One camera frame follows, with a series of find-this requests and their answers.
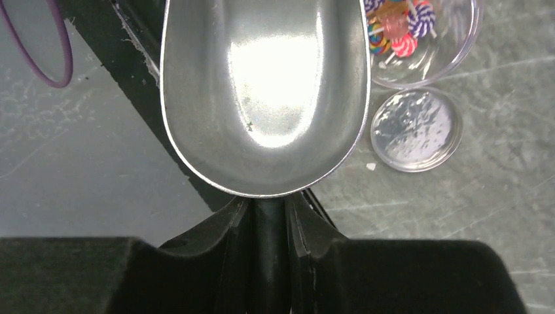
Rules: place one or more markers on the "clear plastic cup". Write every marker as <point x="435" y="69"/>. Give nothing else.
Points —
<point x="457" y="25"/>

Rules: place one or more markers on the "red white swirl lollipop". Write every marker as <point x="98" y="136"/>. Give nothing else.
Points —
<point x="402" y="47"/>

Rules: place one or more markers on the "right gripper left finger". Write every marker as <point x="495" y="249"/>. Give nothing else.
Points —
<point x="203" y="270"/>

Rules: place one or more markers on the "metal scoop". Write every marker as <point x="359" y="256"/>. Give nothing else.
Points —
<point x="261" y="100"/>

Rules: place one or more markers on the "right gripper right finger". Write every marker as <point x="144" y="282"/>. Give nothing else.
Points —
<point x="331" y="273"/>

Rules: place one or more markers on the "clear round lid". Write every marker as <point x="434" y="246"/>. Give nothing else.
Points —
<point x="416" y="130"/>

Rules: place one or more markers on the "purple white swirl lollipop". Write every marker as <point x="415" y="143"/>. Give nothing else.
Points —
<point x="372" y="5"/>

